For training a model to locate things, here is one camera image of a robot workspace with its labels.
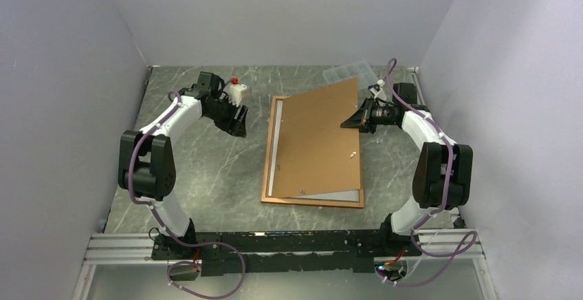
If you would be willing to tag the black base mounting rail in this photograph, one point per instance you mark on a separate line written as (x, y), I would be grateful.
(284, 251)

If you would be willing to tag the orange wooden picture frame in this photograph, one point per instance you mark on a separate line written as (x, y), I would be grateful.
(290, 201)

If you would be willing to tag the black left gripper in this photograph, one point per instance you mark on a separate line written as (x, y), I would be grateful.
(236, 127)

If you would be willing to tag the brown frame backing board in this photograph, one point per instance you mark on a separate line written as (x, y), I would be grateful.
(315, 155)

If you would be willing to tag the clear plastic organizer box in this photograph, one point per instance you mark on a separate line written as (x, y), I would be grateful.
(360, 70)

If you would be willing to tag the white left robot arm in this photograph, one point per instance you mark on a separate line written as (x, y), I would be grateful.
(146, 164)

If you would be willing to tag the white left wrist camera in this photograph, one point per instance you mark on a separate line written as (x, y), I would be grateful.
(236, 91)

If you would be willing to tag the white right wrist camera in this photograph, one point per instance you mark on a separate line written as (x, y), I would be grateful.
(378, 94)

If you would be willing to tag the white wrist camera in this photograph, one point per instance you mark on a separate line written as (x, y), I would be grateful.
(378, 94)
(236, 91)

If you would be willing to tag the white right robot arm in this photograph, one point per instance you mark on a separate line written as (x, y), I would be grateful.
(443, 173)

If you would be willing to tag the sunset photo print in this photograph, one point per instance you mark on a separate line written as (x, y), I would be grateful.
(274, 128)

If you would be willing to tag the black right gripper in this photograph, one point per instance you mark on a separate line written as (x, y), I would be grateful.
(361, 118)

